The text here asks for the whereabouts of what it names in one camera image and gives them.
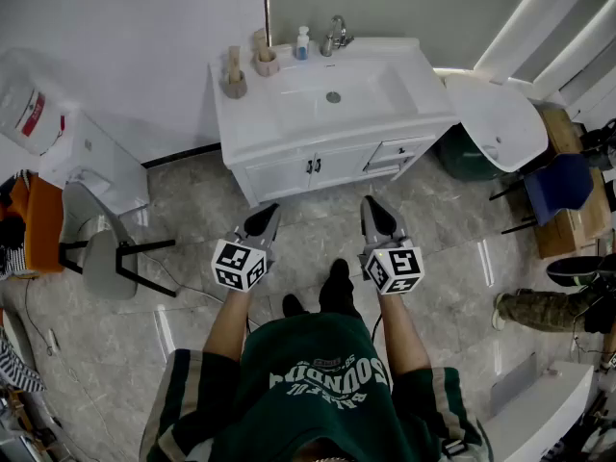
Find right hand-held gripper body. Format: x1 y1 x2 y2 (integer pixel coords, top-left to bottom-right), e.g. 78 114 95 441
358 237 425 296

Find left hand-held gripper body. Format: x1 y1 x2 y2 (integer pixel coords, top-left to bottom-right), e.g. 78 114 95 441
211 231 276 293

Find person's left forearm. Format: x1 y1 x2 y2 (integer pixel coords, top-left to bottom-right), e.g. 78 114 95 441
201 289 254 363

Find person's right forearm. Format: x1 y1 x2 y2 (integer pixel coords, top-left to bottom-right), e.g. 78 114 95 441
379 291 432 372

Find white sink vanity cabinet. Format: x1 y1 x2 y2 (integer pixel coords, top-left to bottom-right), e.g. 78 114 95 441
207 36 463 207

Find person's left black shoe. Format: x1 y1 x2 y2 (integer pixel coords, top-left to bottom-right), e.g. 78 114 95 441
282 294 309 320

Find dark green bin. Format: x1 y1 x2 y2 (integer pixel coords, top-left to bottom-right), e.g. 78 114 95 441
435 125 506 182

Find grey chair black legs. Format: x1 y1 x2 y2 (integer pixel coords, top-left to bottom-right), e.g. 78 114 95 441
58 180 178 301

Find white round table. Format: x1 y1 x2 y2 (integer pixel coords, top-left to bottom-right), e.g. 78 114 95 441
442 72 550 173

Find person's green printed shirt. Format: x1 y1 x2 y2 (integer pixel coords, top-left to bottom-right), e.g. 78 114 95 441
139 313 492 462

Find white water dispenser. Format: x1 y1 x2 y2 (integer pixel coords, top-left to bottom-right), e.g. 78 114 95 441
38 108 150 216

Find blue chair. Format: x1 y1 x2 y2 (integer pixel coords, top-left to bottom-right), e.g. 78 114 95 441
489 153 596 235

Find white pump soap bottle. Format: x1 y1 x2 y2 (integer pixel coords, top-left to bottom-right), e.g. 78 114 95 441
295 25 311 61

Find chrome faucet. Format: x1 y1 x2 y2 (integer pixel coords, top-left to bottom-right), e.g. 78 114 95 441
321 14 355 58

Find orange sofa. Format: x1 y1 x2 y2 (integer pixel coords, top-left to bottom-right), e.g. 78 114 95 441
0 173 66 276

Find white cabinet panel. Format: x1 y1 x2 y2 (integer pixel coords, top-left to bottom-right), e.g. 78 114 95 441
480 361 596 462

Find large grey arched mirror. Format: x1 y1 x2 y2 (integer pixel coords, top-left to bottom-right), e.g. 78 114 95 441
267 0 545 69

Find dark clothes pile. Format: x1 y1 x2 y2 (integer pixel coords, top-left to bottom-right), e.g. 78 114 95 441
0 170 30 278

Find striped cloth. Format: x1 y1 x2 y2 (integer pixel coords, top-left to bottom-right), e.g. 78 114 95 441
0 327 47 394

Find clear water bottle red label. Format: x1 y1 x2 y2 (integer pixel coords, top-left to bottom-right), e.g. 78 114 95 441
0 48 68 156

